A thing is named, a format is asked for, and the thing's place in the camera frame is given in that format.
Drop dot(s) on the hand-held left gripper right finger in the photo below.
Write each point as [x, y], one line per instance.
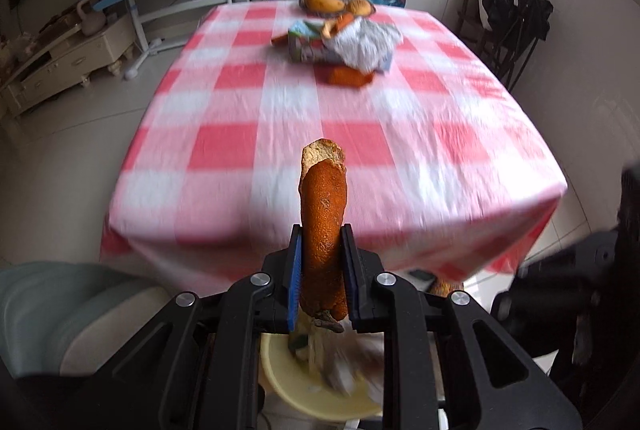
[353, 282]

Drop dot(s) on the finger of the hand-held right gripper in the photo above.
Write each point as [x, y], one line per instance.
[565, 275]

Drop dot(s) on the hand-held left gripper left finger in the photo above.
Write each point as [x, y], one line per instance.
[295, 282]

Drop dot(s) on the long orange peel strip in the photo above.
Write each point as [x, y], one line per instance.
[322, 230]

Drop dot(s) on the yellow trash bin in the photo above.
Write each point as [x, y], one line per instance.
[300, 385]

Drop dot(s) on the light blue milk carton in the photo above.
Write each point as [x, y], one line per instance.
[305, 45]

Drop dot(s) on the red white checkered tablecloth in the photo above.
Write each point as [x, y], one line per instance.
[250, 119]

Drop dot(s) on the black jacket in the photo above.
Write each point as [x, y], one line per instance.
[530, 12]

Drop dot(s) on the grey green chair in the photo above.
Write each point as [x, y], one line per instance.
[50, 305]

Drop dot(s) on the dark wooden chair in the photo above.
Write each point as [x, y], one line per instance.
[470, 9]

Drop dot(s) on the glass fruit plate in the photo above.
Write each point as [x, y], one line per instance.
[345, 12]

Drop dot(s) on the round yellow mango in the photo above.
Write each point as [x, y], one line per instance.
[361, 7]

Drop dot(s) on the cream low cabinet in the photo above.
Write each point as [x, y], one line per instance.
[65, 59]

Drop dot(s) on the beige vase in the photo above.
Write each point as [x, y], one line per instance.
[92, 24]

